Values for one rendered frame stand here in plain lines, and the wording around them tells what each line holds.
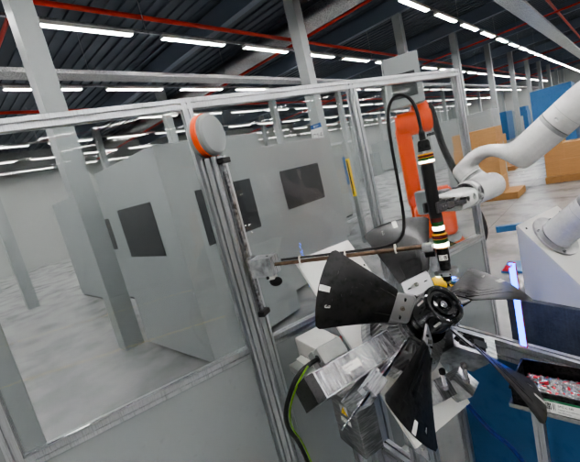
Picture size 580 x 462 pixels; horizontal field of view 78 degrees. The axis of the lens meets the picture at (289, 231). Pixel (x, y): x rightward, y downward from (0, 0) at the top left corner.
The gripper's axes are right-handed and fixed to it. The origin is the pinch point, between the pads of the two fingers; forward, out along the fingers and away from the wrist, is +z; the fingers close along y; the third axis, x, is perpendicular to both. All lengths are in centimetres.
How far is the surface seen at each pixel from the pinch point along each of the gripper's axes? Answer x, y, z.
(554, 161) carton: -94, 344, -867
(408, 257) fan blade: -15.6, 10.8, 3.1
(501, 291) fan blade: -32.1, -6.0, -16.9
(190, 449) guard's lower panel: -77, 71, 77
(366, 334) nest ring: -36.8, 17.7, 21.1
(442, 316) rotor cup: -28.5, -6.3, 12.5
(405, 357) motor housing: -43.0, 5.9, 17.3
